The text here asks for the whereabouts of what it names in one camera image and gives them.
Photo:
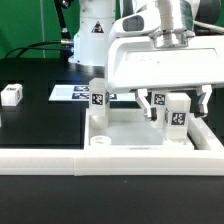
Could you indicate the white sheet with tags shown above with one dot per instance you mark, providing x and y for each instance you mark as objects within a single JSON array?
[{"x": 66, "y": 93}]

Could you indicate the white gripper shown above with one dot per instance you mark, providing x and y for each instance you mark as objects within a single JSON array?
[{"x": 134, "y": 63}]

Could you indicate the white square tabletop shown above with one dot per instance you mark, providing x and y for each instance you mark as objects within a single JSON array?
[{"x": 128, "y": 130}]

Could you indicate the white L-shaped obstacle fence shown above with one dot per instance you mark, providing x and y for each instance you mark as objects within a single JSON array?
[{"x": 207, "y": 159}]

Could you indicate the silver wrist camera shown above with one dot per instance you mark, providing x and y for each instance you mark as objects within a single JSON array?
[{"x": 143, "y": 22}]

